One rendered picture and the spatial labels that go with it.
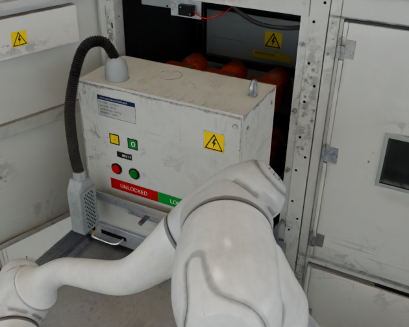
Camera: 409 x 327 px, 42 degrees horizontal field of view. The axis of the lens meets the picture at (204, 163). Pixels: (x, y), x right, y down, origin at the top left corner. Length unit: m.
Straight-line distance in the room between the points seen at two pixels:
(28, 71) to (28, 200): 0.43
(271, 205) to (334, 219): 0.85
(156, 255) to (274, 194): 0.22
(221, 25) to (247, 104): 0.93
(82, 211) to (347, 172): 0.75
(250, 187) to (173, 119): 0.62
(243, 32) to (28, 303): 1.41
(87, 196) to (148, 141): 0.26
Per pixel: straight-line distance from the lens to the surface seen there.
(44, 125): 1.72
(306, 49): 1.44
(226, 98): 1.35
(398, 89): 1.40
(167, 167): 1.43
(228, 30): 2.20
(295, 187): 1.62
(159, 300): 1.54
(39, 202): 1.82
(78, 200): 1.54
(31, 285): 1.15
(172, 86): 1.42
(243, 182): 0.76
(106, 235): 1.70
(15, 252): 2.61
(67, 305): 1.56
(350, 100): 1.43
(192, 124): 1.33
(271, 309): 0.62
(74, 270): 1.03
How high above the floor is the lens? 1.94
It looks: 31 degrees down
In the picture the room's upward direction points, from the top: 1 degrees clockwise
